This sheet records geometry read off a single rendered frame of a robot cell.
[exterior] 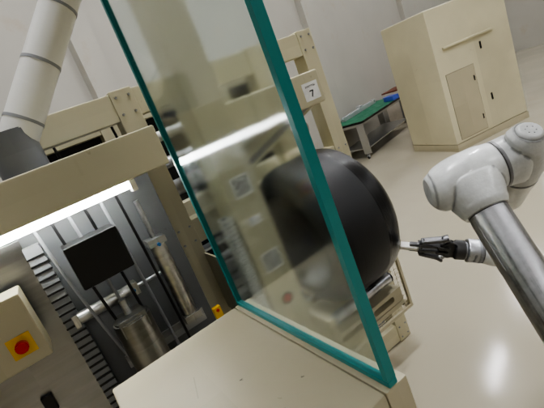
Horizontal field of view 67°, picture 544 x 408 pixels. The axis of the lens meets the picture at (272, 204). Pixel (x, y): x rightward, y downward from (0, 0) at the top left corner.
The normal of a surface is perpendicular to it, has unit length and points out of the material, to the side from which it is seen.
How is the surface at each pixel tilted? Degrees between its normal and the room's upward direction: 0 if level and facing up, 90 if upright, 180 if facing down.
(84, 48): 90
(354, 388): 0
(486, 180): 56
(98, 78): 90
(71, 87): 90
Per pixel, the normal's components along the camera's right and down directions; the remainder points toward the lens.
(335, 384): -0.36, -0.90
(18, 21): 0.72, -0.10
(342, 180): 0.14, -0.58
